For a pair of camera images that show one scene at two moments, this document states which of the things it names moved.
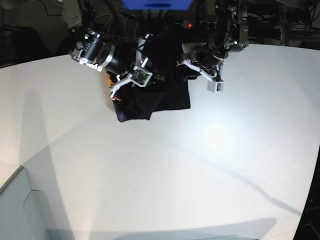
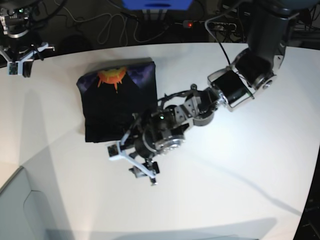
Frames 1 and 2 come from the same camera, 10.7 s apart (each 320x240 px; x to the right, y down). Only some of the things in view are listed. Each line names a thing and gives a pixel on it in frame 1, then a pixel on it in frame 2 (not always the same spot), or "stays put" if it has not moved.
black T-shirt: (169, 89) -> (115, 97)
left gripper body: (139, 75) -> (23, 66)
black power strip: (205, 25) stays put
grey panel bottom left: (25, 214) stays put
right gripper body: (212, 72) -> (140, 144)
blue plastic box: (157, 4) stays put
